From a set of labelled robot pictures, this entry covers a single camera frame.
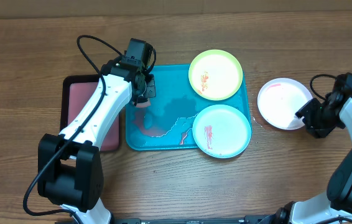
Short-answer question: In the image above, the left black cable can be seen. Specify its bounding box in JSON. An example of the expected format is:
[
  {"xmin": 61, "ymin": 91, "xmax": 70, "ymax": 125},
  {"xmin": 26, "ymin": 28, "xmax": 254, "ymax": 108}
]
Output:
[{"xmin": 22, "ymin": 34, "xmax": 157, "ymax": 224}]

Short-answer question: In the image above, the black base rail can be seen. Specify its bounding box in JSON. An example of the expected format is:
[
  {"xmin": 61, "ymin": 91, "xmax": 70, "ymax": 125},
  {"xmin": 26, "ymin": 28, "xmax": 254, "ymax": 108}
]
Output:
[{"xmin": 54, "ymin": 213, "xmax": 276, "ymax": 224}]

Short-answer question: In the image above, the green orange sponge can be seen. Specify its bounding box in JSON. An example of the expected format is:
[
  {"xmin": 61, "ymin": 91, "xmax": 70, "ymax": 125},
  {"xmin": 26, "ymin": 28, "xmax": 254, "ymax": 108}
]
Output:
[{"xmin": 135, "ymin": 99, "xmax": 151, "ymax": 108}]

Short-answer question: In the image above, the light blue plate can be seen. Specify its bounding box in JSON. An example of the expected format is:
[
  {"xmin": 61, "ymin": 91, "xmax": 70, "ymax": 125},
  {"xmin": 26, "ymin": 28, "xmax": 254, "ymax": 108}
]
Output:
[{"xmin": 192, "ymin": 105, "xmax": 252, "ymax": 159}]

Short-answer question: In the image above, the white plate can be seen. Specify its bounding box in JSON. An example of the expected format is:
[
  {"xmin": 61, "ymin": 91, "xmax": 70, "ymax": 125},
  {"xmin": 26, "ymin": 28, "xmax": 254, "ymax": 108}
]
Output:
[{"xmin": 257, "ymin": 78, "xmax": 313, "ymax": 131}]

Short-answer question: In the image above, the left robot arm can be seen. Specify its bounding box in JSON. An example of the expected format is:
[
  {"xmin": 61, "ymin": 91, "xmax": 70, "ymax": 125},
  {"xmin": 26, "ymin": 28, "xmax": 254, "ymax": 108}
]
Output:
[{"xmin": 31, "ymin": 55, "xmax": 155, "ymax": 223}]

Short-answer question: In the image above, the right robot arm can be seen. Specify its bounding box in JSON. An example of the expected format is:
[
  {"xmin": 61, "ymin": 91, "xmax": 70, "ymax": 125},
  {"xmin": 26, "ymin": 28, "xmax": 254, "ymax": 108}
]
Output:
[{"xmin": 269, "ymin": 91, "xmax": 352, "ymax": 223}]

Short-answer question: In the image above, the teal plastic tray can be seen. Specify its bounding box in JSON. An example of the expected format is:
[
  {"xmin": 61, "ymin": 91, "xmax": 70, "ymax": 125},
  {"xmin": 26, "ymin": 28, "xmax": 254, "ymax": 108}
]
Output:
[{"xmin": 125, "ymin": 64, "xmax": 250, "ymax": 151}]

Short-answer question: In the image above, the yellow-green plate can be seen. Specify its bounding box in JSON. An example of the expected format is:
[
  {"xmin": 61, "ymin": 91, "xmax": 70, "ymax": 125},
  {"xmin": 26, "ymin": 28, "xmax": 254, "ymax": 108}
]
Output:
[{"xmin": 188, "ymin": 49, "xmax": 244, "ymax": 101}]

